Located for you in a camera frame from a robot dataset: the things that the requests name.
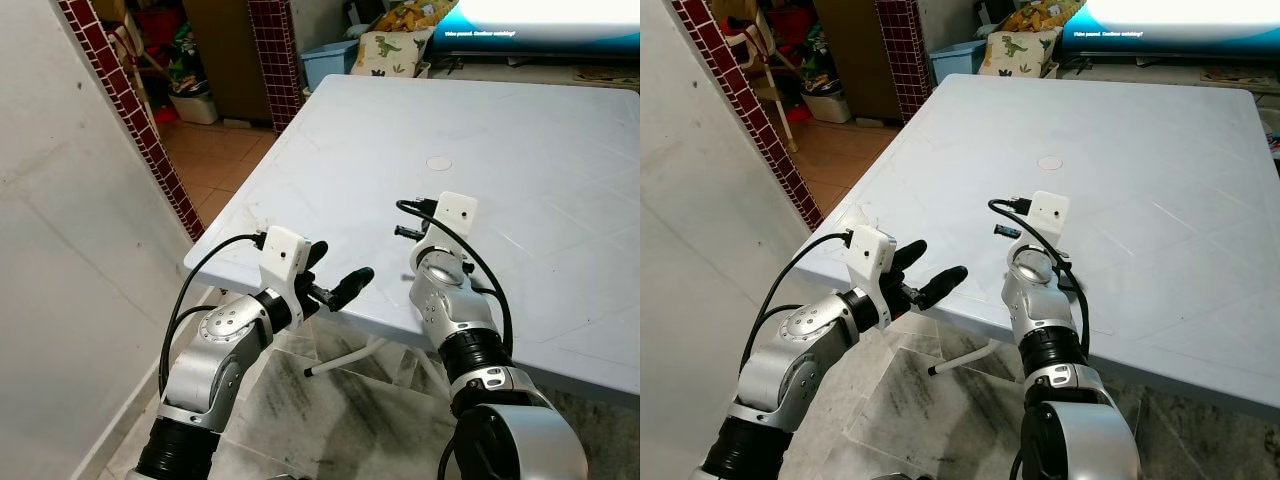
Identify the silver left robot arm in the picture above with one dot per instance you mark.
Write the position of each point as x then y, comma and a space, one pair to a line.
800, 345
215, 350

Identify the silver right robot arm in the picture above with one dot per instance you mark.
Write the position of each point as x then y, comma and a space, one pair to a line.
1040, 300
450, 310

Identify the white metal table leg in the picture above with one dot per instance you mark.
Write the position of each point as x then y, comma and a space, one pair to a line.
345, 360
965, 358

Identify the round beige table cap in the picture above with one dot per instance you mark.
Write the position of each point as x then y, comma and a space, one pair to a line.
1049, 162
438, 163

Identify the white plastic table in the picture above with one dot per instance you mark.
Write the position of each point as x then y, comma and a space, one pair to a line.
1150, 130
480, 130

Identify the white plastic bin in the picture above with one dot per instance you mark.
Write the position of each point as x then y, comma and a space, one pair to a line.
827, 107
195, 108

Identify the blue storage box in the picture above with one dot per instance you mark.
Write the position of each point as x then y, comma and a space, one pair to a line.
328, 65
957, 62

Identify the dinosaur print pillow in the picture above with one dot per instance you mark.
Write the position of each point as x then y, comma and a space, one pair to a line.
1020, 55
390, 55

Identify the red tiled pillar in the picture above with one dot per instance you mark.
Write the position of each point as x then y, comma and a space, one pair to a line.
275, 60
903, 55

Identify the brown wooden door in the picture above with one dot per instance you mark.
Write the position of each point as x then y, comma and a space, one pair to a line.
855, 55
225, 60

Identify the yellow patterned cushion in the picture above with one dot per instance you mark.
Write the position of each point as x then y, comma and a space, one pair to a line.
415, 15
1040, 15

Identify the wooden chair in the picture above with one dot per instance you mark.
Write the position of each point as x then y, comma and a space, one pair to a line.
135, 70
765, 85

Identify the television screen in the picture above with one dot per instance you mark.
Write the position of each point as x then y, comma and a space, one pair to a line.
550, 20
1180, 20

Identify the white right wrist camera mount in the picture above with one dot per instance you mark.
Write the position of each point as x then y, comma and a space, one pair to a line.
455, 215
1050, 213

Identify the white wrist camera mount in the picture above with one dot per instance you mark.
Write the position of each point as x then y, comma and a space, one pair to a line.
283, 255
1050, 213
868, 258
455, 215

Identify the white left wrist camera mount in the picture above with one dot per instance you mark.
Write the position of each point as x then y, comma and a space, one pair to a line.
868, 258
283, 255

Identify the red tiled wall edge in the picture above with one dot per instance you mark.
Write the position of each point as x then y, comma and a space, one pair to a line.
130, 110
745, 105

